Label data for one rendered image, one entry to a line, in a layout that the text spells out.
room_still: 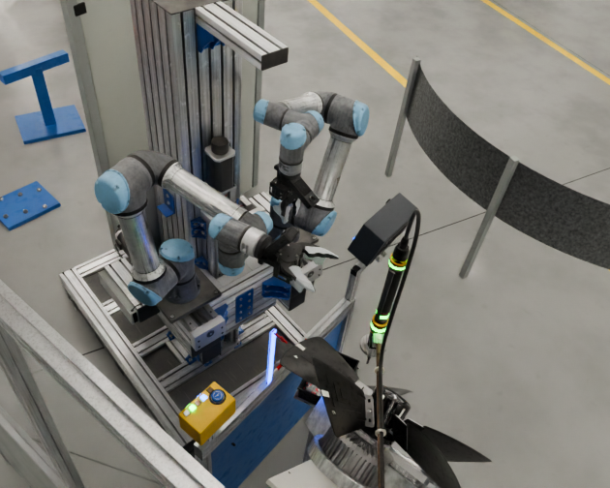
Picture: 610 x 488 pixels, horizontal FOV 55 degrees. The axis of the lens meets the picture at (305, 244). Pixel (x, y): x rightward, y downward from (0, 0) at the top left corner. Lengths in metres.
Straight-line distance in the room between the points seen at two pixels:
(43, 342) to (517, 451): 2.76
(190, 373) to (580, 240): 2.17
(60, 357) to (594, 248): 2.98
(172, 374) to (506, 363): 1.88
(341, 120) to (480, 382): 1.87
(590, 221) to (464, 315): 0.92
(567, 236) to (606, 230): 0.20
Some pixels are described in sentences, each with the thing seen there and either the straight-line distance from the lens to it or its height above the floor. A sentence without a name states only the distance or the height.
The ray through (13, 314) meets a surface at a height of 2.05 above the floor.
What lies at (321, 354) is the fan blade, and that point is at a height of 1.18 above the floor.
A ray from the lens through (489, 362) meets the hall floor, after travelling 3.59.
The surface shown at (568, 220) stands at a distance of 3.41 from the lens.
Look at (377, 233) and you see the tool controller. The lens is 2.25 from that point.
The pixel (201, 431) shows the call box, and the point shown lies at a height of 1.07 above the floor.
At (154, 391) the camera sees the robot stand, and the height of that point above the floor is 0.23.
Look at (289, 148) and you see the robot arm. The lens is 1.75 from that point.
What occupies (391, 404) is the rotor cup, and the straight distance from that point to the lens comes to 1.80.
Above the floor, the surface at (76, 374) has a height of 2.04.
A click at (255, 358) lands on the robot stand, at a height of 0.21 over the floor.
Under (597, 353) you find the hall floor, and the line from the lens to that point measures 3.93.
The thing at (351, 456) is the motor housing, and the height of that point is 1.17.
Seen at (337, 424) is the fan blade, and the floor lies 1.40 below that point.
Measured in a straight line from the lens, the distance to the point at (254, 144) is 4.01.
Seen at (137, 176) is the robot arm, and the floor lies 1.66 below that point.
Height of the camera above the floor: 2.80
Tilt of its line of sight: 46 degrees down
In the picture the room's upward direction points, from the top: 7 degrees clockwise
